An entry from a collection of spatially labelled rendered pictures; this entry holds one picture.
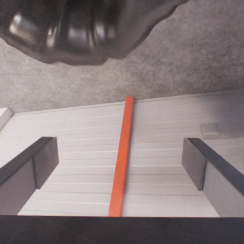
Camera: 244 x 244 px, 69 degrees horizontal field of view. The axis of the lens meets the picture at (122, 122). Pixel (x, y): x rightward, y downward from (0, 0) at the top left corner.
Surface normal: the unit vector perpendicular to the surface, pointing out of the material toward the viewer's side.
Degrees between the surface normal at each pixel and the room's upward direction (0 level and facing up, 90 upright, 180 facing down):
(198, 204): 90
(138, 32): 7
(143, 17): 6
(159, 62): 0
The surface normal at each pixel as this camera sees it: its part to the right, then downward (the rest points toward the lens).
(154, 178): -0.24, -0.67
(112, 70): -0.11, 0.74
